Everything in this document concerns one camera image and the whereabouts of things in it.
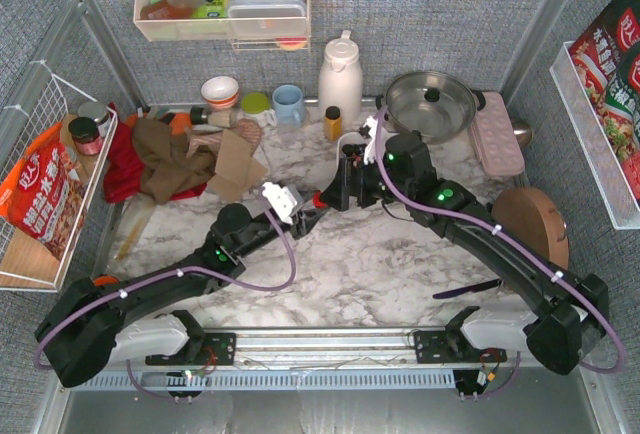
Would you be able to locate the silver lid jar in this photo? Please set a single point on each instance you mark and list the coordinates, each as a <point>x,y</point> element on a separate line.
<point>97,112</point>

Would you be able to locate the steel pot with lid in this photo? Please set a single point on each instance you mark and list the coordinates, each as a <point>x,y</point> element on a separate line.
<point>436,105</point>

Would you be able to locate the cream wall basket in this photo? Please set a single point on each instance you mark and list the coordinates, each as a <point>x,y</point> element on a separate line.
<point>170,20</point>

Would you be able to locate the brown cardboard piece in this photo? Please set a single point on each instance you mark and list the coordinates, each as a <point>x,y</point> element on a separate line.
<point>236,170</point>

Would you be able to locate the orange striped bowl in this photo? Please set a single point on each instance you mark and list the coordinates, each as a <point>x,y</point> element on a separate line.
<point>220,92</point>

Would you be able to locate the round wooden cutting board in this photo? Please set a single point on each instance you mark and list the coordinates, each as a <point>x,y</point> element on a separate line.
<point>534,219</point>

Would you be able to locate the orange plate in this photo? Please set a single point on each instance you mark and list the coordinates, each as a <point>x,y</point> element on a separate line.
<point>180,123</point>

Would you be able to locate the green lid cup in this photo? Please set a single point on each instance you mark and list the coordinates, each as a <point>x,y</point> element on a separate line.
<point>255,106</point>

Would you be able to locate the white right wall basket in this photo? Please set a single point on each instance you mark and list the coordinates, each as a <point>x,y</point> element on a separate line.
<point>614,189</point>

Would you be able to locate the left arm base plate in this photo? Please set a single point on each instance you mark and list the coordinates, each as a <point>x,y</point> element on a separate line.
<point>215,349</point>

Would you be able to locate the black bottle cap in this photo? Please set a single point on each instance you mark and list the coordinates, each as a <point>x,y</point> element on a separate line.
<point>198,115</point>

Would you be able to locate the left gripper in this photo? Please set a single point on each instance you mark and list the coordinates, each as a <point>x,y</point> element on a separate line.
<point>298,220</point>

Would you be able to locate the orange juice bottle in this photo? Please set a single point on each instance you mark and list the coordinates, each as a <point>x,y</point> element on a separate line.
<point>332,123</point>

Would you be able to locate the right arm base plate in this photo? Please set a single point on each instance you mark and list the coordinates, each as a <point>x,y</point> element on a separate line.
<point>441,346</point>

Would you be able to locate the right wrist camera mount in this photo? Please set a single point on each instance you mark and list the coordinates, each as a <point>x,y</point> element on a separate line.
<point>369,131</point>

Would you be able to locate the red cloth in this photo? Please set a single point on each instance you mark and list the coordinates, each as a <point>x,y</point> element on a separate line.
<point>123,177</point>

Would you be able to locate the white plastic storage basket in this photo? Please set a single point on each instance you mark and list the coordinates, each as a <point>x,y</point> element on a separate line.
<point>356,138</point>

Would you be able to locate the blue mug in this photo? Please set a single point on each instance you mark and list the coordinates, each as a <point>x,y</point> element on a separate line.
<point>288,104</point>

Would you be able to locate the clear glass cup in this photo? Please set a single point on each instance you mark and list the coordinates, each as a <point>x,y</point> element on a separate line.
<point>288,135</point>

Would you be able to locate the red lid jar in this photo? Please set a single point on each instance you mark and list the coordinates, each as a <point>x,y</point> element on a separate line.
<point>86,136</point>

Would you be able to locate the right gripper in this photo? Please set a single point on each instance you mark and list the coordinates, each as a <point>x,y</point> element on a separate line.
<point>345,186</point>

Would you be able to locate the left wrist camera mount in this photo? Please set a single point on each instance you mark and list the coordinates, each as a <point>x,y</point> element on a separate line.
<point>286,201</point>

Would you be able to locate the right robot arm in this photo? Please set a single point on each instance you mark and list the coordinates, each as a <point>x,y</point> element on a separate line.
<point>571,313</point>

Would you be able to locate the striped pink towel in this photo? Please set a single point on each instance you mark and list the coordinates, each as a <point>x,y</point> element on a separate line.
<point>211,137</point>

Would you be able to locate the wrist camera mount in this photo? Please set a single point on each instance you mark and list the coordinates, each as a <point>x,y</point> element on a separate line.
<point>369,131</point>
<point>286,201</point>

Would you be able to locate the red seasoning packet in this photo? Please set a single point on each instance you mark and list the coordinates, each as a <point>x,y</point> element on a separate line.
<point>606,59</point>

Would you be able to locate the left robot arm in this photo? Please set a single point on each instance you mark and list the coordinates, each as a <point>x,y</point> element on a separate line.
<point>78,335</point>

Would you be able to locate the pink egg tray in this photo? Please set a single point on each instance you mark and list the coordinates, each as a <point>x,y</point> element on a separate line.
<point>493,139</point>

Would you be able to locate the orange mug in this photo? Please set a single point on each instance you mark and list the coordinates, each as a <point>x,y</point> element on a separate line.
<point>105,280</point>

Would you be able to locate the steel ladle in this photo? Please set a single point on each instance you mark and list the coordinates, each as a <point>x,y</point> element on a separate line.
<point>523,132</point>

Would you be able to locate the white wire side basket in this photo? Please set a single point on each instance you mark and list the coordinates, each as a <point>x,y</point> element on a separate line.
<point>26,265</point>

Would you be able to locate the brown cloth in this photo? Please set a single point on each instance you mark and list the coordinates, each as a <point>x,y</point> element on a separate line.
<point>168,170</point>

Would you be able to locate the red coffee capsule top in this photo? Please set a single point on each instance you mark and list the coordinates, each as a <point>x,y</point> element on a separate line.
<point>316,201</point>

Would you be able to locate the clear plastic food container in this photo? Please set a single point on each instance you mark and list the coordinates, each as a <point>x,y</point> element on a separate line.
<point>265,19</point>

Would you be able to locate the purple knife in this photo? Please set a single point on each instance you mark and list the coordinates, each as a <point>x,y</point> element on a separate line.
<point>474,288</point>

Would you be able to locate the white thermos jug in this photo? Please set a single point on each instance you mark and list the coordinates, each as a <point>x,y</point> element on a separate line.
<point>340,82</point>

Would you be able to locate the orange snack bag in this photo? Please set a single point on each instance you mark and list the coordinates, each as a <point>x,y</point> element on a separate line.
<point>40,198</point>

